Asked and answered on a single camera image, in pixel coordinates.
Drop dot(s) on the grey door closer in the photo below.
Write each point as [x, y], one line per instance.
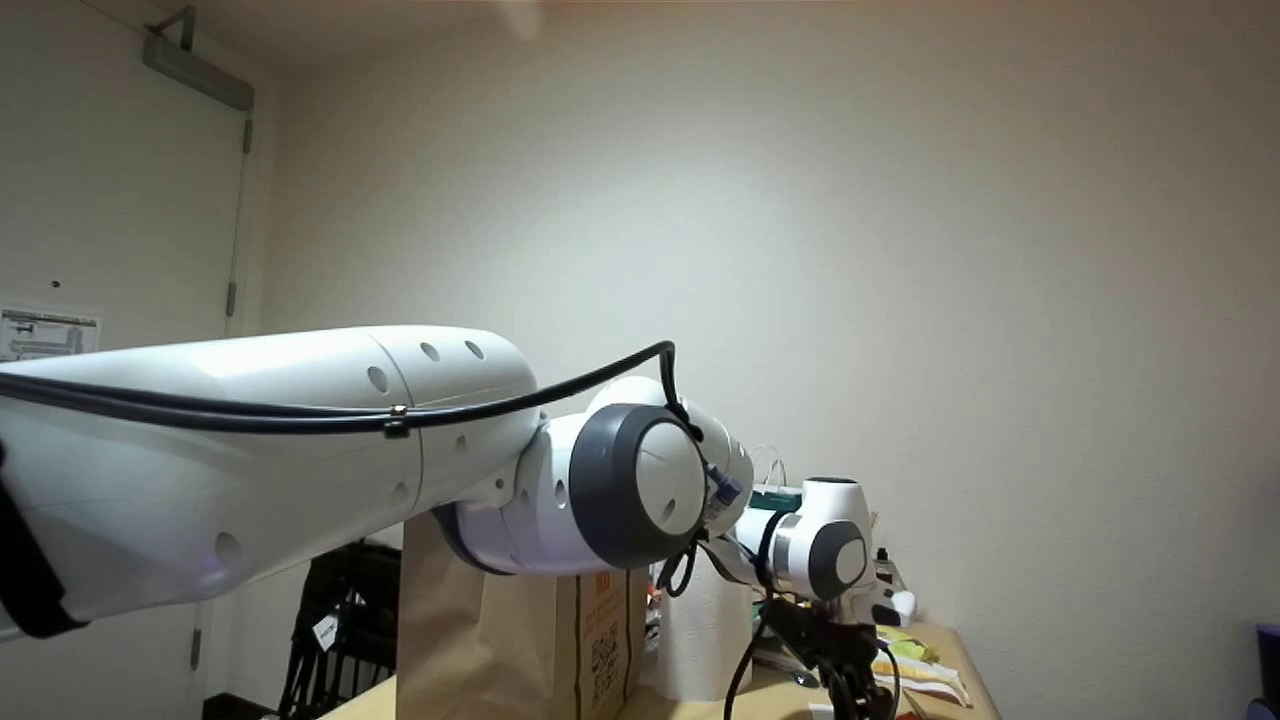
[195, 66]

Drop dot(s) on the black folding cart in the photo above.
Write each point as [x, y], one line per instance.
[342, 614]

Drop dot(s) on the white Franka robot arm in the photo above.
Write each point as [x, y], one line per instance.
[267, 453]

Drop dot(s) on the yellow green snack packets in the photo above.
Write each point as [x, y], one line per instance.
[935, 673]

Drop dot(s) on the brown paper bag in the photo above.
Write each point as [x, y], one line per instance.
[507, 641]

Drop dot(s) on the white paper door sign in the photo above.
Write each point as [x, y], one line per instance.
[45, 337]

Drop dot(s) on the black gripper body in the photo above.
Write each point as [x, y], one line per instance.
[823, 635]

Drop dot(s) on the dark blue box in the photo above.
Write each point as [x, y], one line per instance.
[1264, 664]

